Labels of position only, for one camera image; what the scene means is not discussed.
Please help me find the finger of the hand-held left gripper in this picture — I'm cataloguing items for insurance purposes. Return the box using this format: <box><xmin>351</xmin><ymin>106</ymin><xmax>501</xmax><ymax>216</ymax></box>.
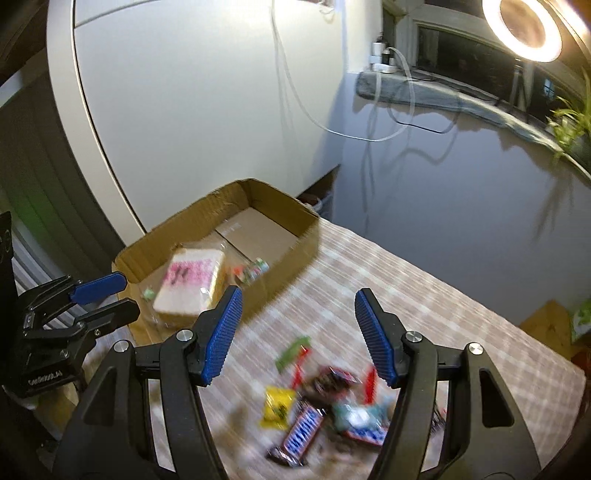
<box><xmin>21</xmin><ymin>298</ymin><xmax>140</xmax><ymax>344</ymax></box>
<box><xmin>17</xmin><ymin>272</ymin><xmax>129</xmax><ymax>320</ymax></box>

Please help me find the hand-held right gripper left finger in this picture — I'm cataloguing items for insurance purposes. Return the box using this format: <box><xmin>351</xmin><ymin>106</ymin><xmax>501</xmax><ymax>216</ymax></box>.
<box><xmin>55</xmin><ymin>285</ymin><xmax>244</xmax><ymax>480</ymax></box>

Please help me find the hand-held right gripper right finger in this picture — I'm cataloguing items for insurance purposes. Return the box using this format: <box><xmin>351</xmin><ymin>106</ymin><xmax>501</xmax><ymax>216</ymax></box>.
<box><xmin>354</xmin><ymin>287</ymin><xmax>541</xmax><ymax>480</ymax></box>

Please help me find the red snack wrapper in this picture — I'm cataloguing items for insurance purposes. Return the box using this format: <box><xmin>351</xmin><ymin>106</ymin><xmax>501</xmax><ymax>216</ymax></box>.
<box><xmin>362</xmin><ymin>367</ymin><xmax>377</xmax><ymax>407</ymax></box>

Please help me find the dark brown chocolate bar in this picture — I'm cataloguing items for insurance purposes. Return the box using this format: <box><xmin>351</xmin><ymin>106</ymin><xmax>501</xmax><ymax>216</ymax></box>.
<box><xmin>302</xmin><ymin>367</ymin><xmax>358</xmax><ymax>402</ymax></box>

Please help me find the green candy packet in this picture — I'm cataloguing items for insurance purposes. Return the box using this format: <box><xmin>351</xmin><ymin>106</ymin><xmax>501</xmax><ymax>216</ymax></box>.
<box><xmin>276</xmin><ymin>337</ymin><xmax>311</xmax><ymax>371</ymax></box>

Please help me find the teal snack packet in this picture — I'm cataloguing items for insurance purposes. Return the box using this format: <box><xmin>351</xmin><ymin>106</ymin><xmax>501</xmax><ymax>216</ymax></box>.
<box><xmin>333</xmin><ymin>401</ymin><xmax>393</xmax><ymax>432</ymax></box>

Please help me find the red candy stick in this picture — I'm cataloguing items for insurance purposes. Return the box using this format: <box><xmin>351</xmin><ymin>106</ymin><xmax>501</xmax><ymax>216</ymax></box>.
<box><xmin>292</xmin><ymin>347</ymin><xmax>312</xmax><ymax>389</ymax></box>

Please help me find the yellow snack packet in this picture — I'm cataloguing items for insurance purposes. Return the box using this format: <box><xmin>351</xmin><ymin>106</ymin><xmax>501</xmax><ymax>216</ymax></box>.
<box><xmin>259</xmin><ymin>387</ymin><xmax>297</xmax><ymax>431</ymax></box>

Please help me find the blue and red snack packet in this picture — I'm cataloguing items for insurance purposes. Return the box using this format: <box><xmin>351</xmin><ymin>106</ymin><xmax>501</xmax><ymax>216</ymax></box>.
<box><xmin>344</xmin><ymin>425</ymin><xmax>391</xmax><ymax>448</ymax></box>

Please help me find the blue chocolate bar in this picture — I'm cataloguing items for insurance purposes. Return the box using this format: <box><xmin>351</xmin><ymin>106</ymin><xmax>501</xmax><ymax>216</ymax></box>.
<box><xmin>267</xmin><ymin>399</ymin><xmax>326</xmax><ymax>466</ymax></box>

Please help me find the cardboard box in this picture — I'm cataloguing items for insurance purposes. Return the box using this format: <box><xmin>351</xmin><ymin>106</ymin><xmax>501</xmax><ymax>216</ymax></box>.
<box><xmin>112</xmin><ymin>178</ymin><xmax>321</xmax><ymax>333</ymax></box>

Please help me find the bagged sliced bread pink print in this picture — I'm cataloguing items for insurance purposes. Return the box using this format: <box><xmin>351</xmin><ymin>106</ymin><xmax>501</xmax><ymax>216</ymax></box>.
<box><xmin>152</xmin><ymin>248</ymin><xmax>228</xmax><ymax>326</ymax></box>

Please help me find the checkered tablecloth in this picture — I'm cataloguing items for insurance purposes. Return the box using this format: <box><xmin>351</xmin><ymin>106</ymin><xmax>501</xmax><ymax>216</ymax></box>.
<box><xmin>60</xmin><ymin>217</ymin><xmax>585</xmax><ymax>480</ymax></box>

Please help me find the small colourful candy pack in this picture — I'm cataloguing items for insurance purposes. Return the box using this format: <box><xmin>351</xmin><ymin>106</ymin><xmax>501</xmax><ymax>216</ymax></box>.
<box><xmin>229</xmin><ymin>258</ymin><xmax>271</xmax><ymax>286</ymax></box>

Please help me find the dark striped snack wrapper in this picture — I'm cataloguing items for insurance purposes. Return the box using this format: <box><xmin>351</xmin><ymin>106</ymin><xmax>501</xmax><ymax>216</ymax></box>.
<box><xmin>429</xmin><ymin>399</ymin><xmax>448</xmax><ymax>437</ymax></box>

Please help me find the grey ribbed panel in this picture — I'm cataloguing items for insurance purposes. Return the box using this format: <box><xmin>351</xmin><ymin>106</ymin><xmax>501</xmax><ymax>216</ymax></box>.
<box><xmin>0</xmin><ymin>69</ymin><xmax>139</xmax><ymax>315</ymax></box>

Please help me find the green and white bag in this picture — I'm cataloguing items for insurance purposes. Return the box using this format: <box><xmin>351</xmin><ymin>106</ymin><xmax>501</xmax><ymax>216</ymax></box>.
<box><xmin>570</xmin><ymin>300</ymin><xmax>591</xmax><ymax>344</ymax></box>

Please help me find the white power strip with plugs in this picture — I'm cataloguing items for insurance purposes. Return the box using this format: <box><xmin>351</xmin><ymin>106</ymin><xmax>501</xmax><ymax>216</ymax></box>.
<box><xmin>369</xmin><ymin>39</ymin><xmax>402</xmax><ymax>75</ymax></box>

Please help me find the green potted plant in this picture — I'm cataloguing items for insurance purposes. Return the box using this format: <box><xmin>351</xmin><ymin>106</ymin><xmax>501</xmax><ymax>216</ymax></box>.
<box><xmin>545</xmin><ymin>90</ymin><xmax>591</xmax><ymax>160</ymax></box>

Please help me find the white cable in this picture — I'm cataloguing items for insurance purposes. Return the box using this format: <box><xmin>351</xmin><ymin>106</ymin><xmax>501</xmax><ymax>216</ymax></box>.
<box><xmin>270</xmin><ymin>0</ymin><xmax>411</xmax><ymax>143</ymax></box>

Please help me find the black cable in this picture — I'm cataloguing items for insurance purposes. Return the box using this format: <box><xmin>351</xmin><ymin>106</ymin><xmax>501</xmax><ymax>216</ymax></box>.
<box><xmin>388</xmin><ymin>99</ymin><xmax>462</xmax><ymax>134</ymax></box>

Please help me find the window with white frame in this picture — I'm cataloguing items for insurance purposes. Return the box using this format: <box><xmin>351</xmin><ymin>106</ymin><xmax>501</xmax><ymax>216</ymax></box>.
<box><xmin>383</xmin><ymin>0</ymin><xmax>591</xmax><ymax>153</ymax></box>

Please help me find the ring light on stand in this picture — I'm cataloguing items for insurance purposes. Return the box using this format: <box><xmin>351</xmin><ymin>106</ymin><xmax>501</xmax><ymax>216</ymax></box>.
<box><xmin>482</xmin><ymin>0</ymin><xmax>564</xmax><ymax>112</ymax></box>

